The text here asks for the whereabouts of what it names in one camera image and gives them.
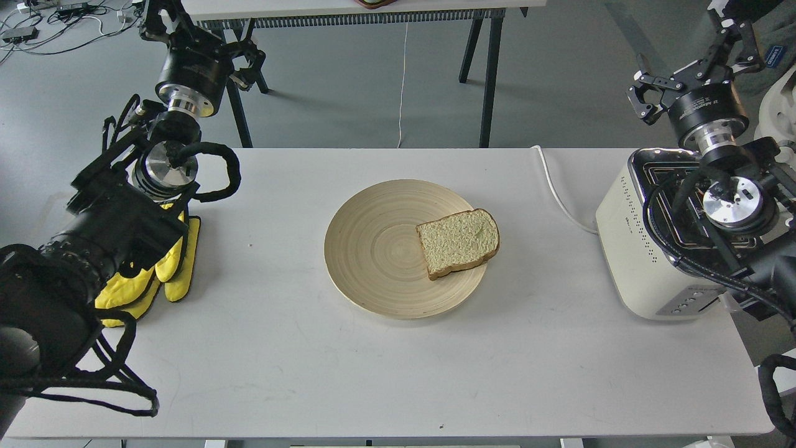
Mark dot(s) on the slice of bread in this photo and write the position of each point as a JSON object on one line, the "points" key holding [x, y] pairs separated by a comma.
{"points": [[458, 242]]}

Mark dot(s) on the round bamboo plate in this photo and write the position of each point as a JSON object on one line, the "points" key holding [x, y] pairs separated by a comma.
{"points": [[374, 255]]}

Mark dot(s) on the cream white toaster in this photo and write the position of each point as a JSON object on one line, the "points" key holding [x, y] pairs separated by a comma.
{"points": [[657, 259]]}

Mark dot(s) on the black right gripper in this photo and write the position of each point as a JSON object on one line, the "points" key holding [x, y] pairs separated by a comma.
{"points": [[702, 92]]}

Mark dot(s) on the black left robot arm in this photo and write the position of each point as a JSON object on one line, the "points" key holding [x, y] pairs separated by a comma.
{"points": [[126, 210]]}

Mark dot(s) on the grey bag with blue label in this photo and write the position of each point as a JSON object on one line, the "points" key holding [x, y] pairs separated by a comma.
{"points": [[774, 24]]}

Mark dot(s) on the background table with black legs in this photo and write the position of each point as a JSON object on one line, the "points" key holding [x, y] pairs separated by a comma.
{"points": [[222, 15]]}

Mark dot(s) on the brown object on back table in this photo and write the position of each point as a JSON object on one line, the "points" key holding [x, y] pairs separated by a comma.
{"points": [[374, 4]]}

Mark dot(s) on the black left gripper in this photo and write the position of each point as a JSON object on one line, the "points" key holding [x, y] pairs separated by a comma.
{"points": [[199, 64]]}

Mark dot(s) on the white round object at right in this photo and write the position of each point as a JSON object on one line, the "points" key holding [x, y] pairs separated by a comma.
{"points": [[776, 117]]}

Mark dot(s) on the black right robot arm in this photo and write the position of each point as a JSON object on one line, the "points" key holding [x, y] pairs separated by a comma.
{"points": [[771, 280]]}

